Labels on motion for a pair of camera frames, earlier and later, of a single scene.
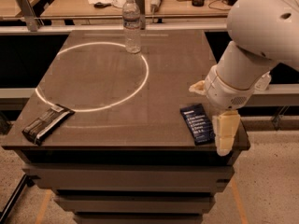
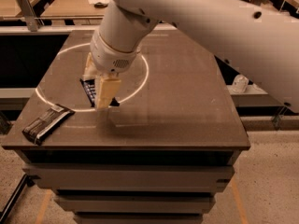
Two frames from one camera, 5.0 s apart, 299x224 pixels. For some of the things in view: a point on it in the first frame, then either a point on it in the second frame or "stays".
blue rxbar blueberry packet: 198,124 to 90,86
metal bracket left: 32,21 stays
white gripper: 224,92 to 107,57
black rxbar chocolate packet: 36,130 stays
